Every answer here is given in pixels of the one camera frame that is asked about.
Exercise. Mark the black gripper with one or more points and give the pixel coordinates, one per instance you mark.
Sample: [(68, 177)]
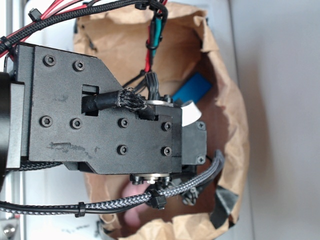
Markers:
[(176, 145)]

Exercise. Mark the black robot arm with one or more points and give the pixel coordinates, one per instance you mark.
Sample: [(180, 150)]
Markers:
[(63, 108)]

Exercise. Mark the blue rectangular block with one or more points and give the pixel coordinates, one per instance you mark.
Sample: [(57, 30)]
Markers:
[(193, 89)]

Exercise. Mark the brown paper bag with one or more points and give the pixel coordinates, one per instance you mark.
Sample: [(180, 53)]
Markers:
[(188, 46)]

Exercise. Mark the white plastic tray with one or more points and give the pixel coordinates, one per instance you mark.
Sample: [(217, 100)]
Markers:
[(58, 185)]

